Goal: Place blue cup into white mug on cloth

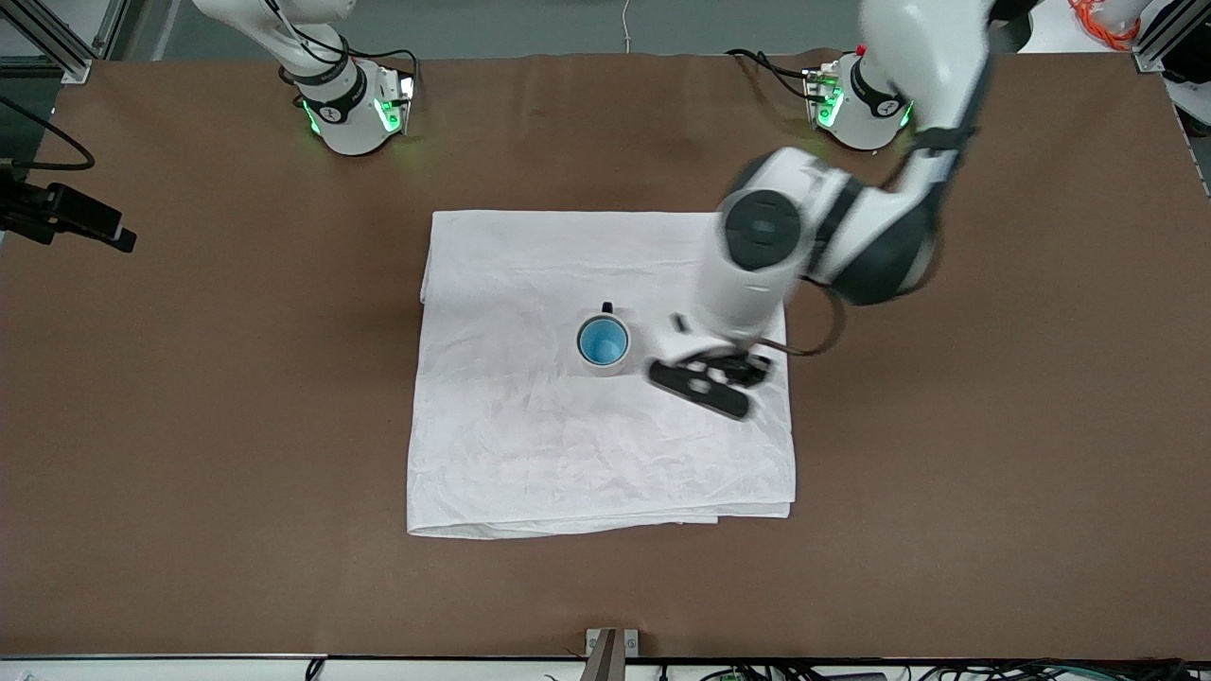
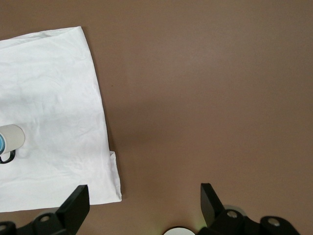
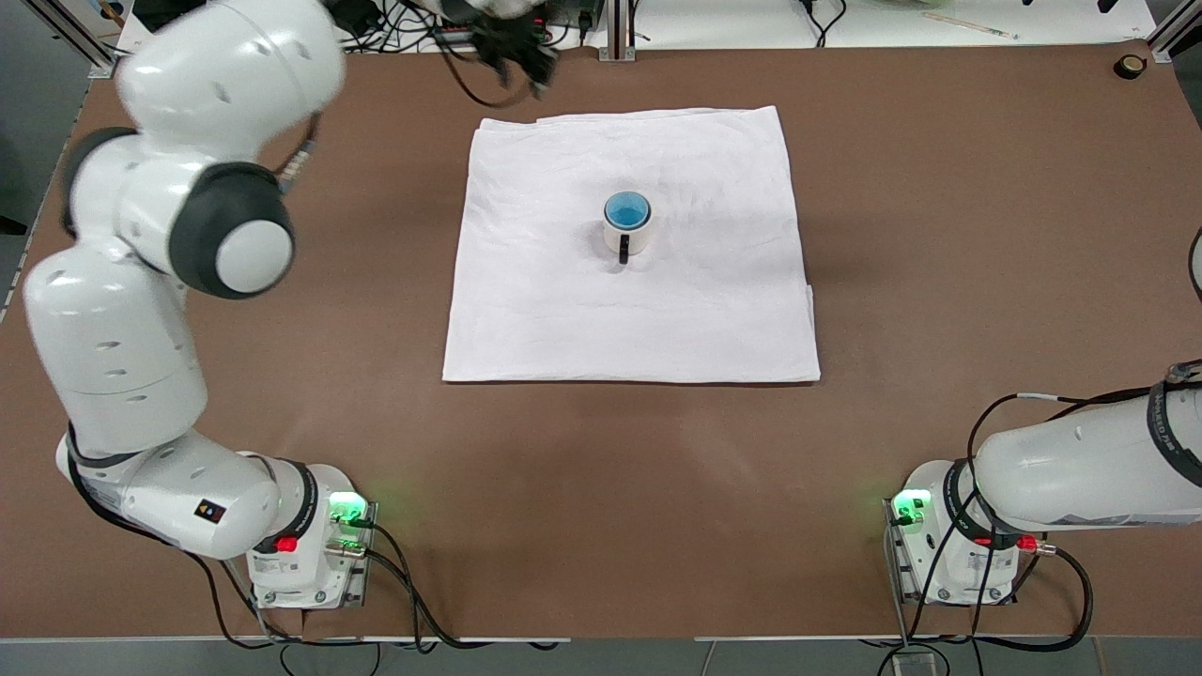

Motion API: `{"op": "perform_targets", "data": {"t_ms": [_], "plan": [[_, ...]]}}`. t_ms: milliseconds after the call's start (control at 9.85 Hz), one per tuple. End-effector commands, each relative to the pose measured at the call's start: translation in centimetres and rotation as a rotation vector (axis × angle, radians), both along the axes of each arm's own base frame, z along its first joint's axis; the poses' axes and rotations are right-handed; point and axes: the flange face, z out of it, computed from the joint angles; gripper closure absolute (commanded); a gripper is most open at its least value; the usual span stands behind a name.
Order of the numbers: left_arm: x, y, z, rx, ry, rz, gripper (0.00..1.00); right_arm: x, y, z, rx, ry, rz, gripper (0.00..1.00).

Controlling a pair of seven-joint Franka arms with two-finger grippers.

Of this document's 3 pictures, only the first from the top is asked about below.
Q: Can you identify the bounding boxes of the white smiley mug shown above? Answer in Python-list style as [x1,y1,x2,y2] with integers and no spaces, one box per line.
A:
[576,301,633,377]

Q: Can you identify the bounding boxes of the blue plastic cup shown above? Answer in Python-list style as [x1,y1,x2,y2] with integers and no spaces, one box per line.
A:
[579,317,630,368]

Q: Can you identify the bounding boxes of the white cloth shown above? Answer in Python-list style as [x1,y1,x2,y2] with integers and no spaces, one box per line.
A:
[407,210,798,540]

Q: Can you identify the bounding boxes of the grey base connector box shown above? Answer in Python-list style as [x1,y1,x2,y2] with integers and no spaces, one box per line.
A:
[804,61,843,130]
[377,68,417,135]

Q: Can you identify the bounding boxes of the aluminium frame profile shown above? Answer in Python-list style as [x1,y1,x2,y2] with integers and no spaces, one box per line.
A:
[0,0,96,86]
[1131,0,1211,73]

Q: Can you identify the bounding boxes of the metal table bracket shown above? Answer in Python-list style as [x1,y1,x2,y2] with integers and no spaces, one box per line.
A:
[585,628,640,681]

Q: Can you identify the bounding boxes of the black base cable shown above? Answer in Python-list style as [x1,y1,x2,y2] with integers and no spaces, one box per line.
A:
[341,45,422,86]
[727,47,819,101]

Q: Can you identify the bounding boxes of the tangled cables under table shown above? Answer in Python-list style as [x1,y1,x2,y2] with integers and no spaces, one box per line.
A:
[662,659,1211,681]

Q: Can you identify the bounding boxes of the orange cable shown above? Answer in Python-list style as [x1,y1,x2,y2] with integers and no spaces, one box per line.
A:
[1069,0,1146,51]

